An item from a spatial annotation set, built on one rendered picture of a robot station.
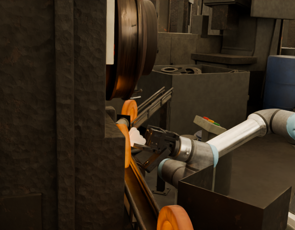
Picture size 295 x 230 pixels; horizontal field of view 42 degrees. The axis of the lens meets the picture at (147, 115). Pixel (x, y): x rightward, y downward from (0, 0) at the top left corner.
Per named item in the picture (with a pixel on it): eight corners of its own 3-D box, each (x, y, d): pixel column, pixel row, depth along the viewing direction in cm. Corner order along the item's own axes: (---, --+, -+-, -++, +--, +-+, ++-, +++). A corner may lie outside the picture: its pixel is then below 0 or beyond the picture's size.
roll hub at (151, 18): (143, 80, 134) (146, -3, 128) (126, 70, 160) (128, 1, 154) (158, 80, 136) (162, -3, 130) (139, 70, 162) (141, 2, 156)
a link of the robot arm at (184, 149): (177, 157, 147) (187, 166, 137) (166, 154, 145) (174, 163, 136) (185, 135, 145) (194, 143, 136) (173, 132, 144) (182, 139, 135)
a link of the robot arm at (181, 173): (186, 192, 153) (195, 163, 152) (205, 204, 143) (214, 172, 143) (168, 190, 148) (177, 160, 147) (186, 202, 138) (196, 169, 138)
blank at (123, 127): (122, 133, 124) (132, 133, 125) (112, 117, 138) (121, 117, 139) (120, 176, 129) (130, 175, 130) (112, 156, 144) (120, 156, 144)
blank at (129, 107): (124, 133, 204) (130, 134, 203) (118, 114, 193) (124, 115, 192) (134, 112, 214) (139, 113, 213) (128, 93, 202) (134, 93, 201)
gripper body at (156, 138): (145, 124, 139) (175, 131, 143) (138, 146, 140) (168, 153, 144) (151, 129, 132) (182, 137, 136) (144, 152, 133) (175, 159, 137)
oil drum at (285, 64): (277, 134, 447) (287, 57, 427) (251, 122, 503) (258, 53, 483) (320, 132, 463) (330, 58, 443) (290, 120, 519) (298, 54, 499)
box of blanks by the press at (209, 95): (167, 150, 371) (171, 71, 354) (128, 130, 440) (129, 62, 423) (244, 138, 422) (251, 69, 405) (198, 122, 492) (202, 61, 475)
